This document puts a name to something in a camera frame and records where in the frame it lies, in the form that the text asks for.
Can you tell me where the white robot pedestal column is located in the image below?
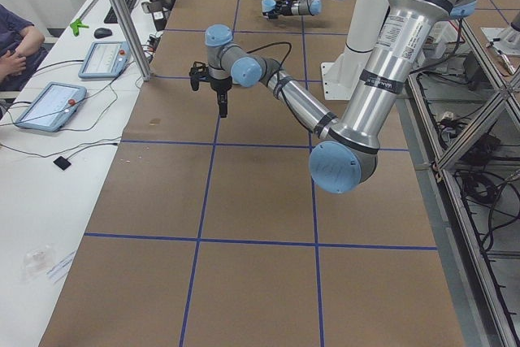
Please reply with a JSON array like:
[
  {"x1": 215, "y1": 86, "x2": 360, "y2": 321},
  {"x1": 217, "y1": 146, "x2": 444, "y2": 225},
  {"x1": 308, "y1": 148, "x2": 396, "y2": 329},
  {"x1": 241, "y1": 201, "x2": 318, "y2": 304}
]
[{"x1": 321, "y1": 0, "x2": 388, "y2": 100}]

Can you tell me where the small black square pad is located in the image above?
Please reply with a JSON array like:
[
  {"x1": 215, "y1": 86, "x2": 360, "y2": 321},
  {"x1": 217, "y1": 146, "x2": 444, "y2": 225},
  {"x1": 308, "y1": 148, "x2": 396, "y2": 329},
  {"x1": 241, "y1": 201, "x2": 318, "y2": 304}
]
[{"x1": 53, "y1": 156, "x2": 72, "y2": 171}]

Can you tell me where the far blue teach pendant tablet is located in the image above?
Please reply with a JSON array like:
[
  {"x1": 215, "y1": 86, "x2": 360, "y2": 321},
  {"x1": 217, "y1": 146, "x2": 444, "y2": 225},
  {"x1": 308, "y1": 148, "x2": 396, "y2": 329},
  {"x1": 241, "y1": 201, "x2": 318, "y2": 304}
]
[{"x1": 78, "y1": 41, "x2": 131, "y2": 79}]

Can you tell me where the black computer mouse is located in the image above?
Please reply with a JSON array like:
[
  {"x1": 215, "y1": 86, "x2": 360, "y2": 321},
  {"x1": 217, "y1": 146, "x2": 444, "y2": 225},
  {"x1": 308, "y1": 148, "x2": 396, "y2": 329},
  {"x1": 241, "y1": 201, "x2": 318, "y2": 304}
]
[{"x1": 93, "y1": 28, "x2": 113, "y2": 39}]

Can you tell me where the aluminium frame post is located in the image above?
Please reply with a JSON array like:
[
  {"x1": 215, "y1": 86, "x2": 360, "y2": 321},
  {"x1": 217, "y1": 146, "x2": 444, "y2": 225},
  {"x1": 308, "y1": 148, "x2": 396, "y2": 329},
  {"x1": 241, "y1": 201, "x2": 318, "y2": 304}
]
[{"x1": 109, "y1": 0, "x2": 152, "y2": 81}]

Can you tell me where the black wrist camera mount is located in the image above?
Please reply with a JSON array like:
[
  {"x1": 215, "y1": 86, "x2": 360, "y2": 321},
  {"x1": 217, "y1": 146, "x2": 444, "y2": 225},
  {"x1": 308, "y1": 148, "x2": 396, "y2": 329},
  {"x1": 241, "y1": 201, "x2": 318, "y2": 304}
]
[{"x1": 189, "y1": 61, "x2": 209, "y2": 92}]

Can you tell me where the near blue teach pendant tablet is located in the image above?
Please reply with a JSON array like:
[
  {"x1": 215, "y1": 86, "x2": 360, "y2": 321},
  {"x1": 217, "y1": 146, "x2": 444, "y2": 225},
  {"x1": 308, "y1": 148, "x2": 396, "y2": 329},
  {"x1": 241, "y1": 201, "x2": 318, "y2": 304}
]
[{"x1": 14, "y1": 82, "x2": 87, "y2": 132}]

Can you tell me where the blue teach pendant tablet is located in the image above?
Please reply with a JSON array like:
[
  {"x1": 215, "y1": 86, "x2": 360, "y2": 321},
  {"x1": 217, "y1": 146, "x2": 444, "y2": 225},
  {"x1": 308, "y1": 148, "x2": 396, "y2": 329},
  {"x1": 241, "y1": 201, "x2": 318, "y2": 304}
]
[
  {"x1": 14, "y1": 82, "x2": 87, "y2": 132},
  {"x1": 78, "y1": 41, "x2": 131, "y2": 79}
]

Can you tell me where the green plastic clamp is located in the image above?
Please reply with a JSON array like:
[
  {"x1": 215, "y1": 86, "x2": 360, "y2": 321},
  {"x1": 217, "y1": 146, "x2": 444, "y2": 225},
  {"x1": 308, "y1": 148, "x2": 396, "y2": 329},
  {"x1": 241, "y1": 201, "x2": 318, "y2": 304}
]
[{"x1": 69, "y1": 19, "x2": 89, "y2": 37}]

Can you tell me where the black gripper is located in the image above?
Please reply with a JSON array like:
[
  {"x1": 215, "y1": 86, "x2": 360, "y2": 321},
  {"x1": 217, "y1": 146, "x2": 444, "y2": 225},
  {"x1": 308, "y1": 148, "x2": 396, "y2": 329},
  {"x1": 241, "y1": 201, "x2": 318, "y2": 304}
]
[
  {"x1": 266, "y1": 0, "x2": 293, "y2": 20},
  {"x1": 209, "y1": 76, "x2": 232, "y2": 118}
]

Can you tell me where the light blue plastic cup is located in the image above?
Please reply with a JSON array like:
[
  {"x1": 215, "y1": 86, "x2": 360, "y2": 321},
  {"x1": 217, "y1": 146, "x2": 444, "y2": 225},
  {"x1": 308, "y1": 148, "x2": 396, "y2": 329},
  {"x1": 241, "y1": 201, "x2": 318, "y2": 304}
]
[{"x1": 261, "y1": 0, "x2": 276, "y2": 14}]

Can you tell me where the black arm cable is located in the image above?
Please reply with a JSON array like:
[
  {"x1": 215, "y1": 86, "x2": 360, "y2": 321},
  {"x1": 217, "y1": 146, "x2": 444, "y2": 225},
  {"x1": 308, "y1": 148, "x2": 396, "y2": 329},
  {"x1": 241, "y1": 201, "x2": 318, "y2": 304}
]
[{"x1": 245, "y1": 41, "x2": 293, "y2": 92}]

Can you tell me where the clear plastic bag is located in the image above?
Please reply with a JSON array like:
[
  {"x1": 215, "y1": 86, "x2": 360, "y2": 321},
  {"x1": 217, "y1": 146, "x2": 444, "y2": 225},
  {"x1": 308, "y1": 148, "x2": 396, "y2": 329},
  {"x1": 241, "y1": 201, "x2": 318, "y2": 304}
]
[{"x1": 20, "y1": 244, "x2": 55, "y2": 282}]

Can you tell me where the seated person in blue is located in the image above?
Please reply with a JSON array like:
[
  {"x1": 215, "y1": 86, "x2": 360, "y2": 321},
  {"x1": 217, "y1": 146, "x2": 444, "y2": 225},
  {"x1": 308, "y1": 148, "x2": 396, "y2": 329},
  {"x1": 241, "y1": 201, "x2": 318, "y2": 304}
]
[{"x1": 1, "y1": 6, "x2": 48, "y2": 91}]

